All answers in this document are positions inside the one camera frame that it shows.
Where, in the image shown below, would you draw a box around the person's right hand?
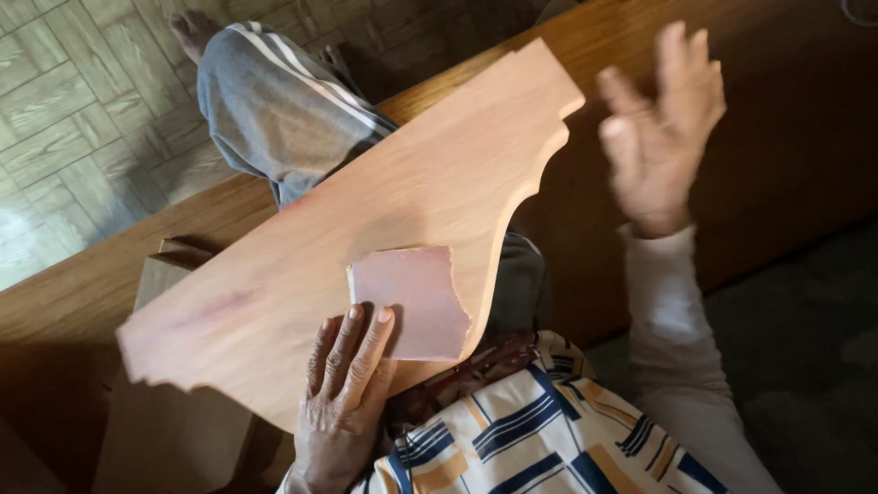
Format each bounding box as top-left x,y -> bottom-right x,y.
595,21 -> 728,239

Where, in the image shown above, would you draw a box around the person's left hand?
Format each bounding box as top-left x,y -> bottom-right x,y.
289,305 -> 399,483

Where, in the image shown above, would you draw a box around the reddish sandpaper sheet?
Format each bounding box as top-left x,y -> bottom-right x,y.
346,245 -> 473,363

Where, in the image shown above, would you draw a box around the carved light wooden board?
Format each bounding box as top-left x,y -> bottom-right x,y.
115,37 -> 587,434

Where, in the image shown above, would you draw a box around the large brown wooden panel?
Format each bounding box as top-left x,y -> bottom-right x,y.
0,0 -> 878,494

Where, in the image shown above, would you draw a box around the person's bare foot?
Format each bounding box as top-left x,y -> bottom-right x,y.
169,10 -> 223,64
320,44 -> 359,93

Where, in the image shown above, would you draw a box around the person's patterned shirt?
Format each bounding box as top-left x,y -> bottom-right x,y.
346,329 -> 729,494

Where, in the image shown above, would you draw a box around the person's grey striped trousers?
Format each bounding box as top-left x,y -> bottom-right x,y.
197,22 -> 551,338

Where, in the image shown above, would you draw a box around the small wooden block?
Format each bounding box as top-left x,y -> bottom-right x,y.
133,236 -> 215,311

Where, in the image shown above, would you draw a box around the light wooden box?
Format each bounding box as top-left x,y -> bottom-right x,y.
92,370 -> 256,494

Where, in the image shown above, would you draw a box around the white cable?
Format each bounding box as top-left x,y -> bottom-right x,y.
841,0 -> 878,28

